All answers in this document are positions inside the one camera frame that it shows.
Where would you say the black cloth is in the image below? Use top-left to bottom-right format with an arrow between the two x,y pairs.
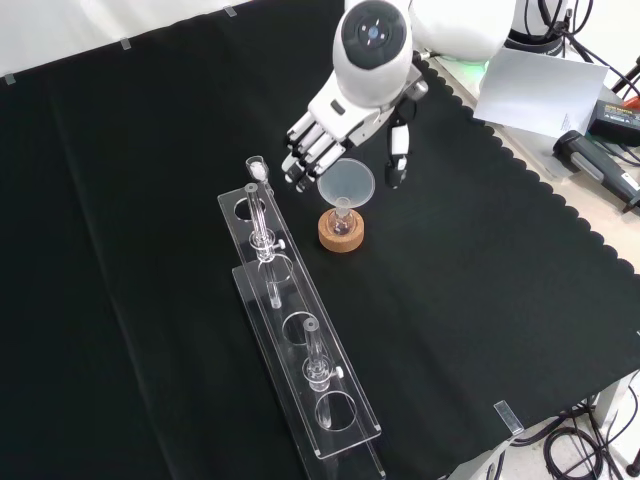
0,0 -> 640,480

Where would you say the pale board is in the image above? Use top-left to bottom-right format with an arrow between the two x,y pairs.
472,45 -> 610,137

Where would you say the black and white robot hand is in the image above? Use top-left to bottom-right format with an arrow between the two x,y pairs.
281,64 -> 431,194

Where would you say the black handheld scanner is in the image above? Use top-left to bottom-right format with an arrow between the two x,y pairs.
552,129 -> 640,214

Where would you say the grey table leg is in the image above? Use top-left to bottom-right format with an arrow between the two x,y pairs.
592,368 -> 640,426

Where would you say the cork ring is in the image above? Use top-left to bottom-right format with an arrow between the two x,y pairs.
317,209 -> 366,253

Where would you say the black power adapter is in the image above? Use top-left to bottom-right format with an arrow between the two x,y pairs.
587,98 -> 640,149

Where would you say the black floor cable bundle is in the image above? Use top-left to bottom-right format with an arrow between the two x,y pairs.
514,394 -> 640,480

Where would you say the long clear tape strip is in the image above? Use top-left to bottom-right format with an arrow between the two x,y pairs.
493,399 -> 525,434

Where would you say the clear acrylic funnel stand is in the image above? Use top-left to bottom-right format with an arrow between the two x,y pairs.
217,182 -> 387,480

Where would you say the glass round-bottom flask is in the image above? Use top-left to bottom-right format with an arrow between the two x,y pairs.
329,199 -> 357,237

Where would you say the clear plastic funnel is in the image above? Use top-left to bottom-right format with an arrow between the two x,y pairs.
316,157 -> 376,221

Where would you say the glass weighing funnel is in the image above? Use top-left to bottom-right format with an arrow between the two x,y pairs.
244,155 -> 275,196

